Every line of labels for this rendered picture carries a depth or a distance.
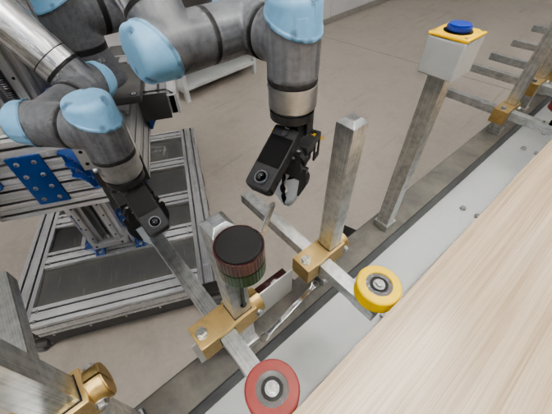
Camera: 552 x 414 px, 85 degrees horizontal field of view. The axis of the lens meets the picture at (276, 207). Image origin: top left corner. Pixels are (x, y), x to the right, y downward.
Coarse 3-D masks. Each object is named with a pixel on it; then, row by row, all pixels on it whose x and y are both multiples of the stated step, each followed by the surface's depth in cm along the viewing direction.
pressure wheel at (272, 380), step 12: (264, 360) 45; (276, 360) 45; (252, 372) 44; (264, 372) 44; (276, 372) 44; (288, 372) 44; (252, 384) 43; (264, 384) 43; (276, 384) 43; (288, 384) 43; (252, 396) 42; (264, 396) 42; (276, 396) 42; (288, 396) 42; (252, 408) 41; (264, 408) 41; (276, 408) 41; (288, 408) 41
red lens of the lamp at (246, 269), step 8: (216, 240) 35; (216, 256) 34; (264, 256) 36; (224, 264) 33; (240, 264) 33; (248, 264) 33; (256, 264) 34; (224, 272) 34; (232, 272) 34; (240, 272) 34; (248, 272) 34
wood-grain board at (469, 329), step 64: (512, 192) 70; (448, 256) 58; (512, 256) 58; (384, 320) 50; (448, 320) 50; (512, 320) 49; (320, 384) 43; (384, 384) 43; (448, 384) 43; (512, 384) 43
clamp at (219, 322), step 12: (252, 288) 58; (252, 300) 56; (216, 312) 54; (228, 312) 54; (252, 312) 55; (204, 324) 53; (216, 324) 53; (228, 324) 53; (240, 324) 54; (192, 336) 51; (216, 336) 51; (204, 348) 50; (216, 348) 53
